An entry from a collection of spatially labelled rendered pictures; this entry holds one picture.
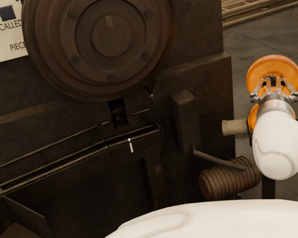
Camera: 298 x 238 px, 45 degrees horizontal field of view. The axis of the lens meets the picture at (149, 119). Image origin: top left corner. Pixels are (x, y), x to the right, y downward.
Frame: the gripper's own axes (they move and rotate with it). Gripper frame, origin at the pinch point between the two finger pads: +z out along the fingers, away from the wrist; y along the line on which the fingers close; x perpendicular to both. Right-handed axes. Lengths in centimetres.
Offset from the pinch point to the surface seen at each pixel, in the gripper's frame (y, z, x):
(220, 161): -17.8, 1.1, -35.6
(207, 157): -22.2, 1.3, -33.9
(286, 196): 9, 43, -95
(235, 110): -22, 133, -99
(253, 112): -5.9, 8.5, -18.6
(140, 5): -35.2, -5.1, 25.8
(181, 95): -31.2, 11.4, -12.8
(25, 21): -66, -16, 28
